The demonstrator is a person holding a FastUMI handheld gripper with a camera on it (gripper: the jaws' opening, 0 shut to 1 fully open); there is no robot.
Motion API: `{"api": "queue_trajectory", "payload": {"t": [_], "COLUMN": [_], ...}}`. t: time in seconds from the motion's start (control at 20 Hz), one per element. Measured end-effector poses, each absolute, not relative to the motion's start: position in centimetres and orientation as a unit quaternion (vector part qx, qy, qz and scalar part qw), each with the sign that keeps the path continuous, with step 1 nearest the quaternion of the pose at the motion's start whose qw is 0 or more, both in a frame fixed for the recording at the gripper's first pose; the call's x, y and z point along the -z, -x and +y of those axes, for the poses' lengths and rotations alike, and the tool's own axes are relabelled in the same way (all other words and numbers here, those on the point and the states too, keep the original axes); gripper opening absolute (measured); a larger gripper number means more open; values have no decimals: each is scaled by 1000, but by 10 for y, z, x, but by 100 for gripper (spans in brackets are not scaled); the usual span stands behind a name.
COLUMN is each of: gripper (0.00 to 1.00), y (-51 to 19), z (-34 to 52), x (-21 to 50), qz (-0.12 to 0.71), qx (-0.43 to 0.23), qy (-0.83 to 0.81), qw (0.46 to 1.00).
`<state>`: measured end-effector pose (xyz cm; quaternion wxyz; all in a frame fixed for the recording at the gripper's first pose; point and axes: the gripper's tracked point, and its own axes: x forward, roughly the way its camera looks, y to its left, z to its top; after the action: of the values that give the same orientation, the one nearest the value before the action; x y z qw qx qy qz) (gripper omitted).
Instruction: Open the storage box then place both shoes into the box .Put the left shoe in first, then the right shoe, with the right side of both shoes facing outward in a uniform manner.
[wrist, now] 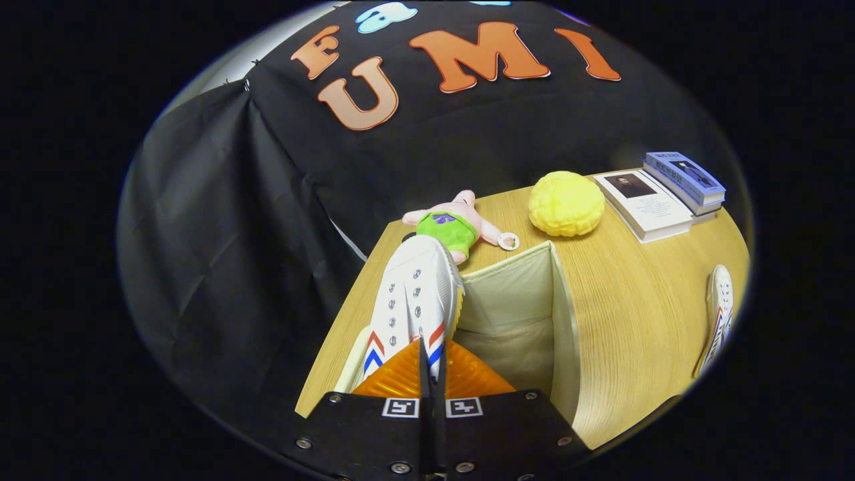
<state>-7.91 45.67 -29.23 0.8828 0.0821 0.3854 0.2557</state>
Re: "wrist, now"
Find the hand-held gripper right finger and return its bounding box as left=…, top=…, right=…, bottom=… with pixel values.
left=430, top=339, right=593, bottom=481

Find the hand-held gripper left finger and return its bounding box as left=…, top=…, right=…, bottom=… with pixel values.
left=283, top=336, right=432, bottom=481

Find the beige fabric storage box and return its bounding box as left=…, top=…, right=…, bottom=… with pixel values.
left=334, top=240, right=582, bottom=428

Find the white striped canvas shoe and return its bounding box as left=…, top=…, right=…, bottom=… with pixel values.
left=361, top=234, right=466, bottom=402
left=691, top=265, right=735, bottom=380

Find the pink and green plush toy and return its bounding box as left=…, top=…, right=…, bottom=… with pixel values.
left=402, top=190, right=520, bottom=265

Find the yellow plush ball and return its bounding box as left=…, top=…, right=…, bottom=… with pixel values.
left=528, top=170, right=607, bottom=238

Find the white portrait cover book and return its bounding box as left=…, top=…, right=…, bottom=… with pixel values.
left=592, top=170, right=694, bottom=244

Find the grey book under blue book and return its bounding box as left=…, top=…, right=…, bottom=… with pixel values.
left=651, top=175, right=723, bottom=224

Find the blue cover book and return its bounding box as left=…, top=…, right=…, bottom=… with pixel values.
left=643, top=151, right=727, bottom=206

